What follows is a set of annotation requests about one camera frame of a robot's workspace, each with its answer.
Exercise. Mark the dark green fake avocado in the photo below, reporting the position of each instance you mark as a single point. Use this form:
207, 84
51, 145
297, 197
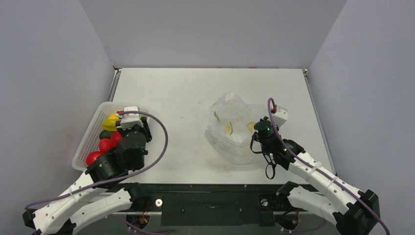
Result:
104, 134

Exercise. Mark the yellow green fake starfruit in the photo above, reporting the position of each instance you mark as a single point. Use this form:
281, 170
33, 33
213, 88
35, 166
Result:
111, 125

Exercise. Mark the red fake strawberry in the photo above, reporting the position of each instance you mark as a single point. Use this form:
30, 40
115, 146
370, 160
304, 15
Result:
105, 145

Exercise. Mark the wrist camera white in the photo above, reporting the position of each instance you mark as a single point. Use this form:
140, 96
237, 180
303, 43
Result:
130, 120
280, 116

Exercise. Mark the yellow fake pear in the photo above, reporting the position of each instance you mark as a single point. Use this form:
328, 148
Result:
114, 116

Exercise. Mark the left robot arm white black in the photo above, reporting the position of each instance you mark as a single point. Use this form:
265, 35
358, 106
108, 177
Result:
74, 209

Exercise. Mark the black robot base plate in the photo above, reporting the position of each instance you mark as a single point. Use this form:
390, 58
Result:
209, 205

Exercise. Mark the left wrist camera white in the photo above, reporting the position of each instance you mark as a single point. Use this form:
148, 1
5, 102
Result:
130, 120

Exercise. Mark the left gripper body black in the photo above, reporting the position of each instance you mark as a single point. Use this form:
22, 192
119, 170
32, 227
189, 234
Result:
145, 128

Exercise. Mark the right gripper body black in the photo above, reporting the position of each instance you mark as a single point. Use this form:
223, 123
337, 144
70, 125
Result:
257, 142

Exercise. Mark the white plastic basket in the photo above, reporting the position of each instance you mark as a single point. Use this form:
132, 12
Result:
90, 140

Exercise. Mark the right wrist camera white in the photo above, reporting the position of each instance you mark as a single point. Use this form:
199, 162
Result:
280, 116

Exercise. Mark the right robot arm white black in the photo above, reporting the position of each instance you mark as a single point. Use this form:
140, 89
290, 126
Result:
351, 210

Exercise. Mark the clear plastic bag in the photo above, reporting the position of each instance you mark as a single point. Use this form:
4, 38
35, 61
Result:
231, 126

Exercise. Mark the red fake apple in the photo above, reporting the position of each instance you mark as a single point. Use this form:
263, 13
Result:
92, 157

